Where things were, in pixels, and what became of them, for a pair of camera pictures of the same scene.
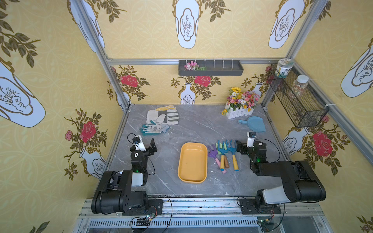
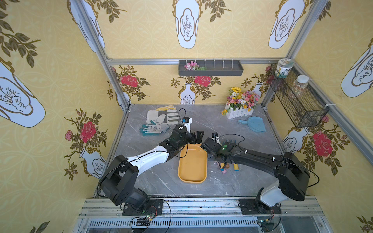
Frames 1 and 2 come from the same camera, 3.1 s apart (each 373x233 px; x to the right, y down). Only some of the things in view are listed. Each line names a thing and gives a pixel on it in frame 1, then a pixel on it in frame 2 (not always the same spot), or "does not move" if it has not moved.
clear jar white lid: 299,87 does not move
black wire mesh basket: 296,97 does not move
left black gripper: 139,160 → 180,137
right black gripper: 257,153 → 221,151
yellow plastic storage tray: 193,162 does not move
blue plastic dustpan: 255,123 does not move
